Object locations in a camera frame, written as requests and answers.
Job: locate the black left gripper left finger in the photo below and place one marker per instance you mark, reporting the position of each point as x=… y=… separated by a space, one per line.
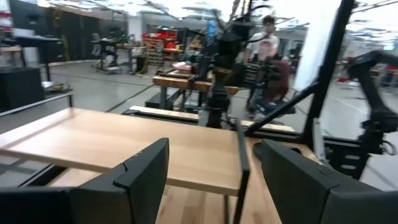
x=93 y=202

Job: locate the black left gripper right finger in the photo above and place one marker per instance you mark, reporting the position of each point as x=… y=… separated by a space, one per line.
x=304 y=193

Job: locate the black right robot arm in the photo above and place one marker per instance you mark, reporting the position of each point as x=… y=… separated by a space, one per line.
x=373 y=102

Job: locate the dark red chair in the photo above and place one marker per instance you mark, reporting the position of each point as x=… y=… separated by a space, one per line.
x=280 y=81

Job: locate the black background robot on stand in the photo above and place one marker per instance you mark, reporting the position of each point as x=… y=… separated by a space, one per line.
x=219 y=93

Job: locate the black cabinet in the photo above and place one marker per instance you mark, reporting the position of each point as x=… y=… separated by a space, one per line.
x=18 y=87

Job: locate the wooden workbench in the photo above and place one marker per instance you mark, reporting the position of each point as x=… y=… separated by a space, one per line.
x=174 y=81

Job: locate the white upright panel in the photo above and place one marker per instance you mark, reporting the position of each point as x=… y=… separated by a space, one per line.
x=314 y=46

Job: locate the black rolling workstation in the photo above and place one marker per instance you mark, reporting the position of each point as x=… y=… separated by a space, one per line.
x=107 y=51

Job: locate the person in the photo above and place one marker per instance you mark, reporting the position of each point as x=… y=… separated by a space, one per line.
x=264 y=46

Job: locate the black desk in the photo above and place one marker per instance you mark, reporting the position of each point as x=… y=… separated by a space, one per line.
x=37 y=40

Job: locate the red parts shelving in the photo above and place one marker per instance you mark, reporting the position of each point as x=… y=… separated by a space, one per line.
x=161 y=40

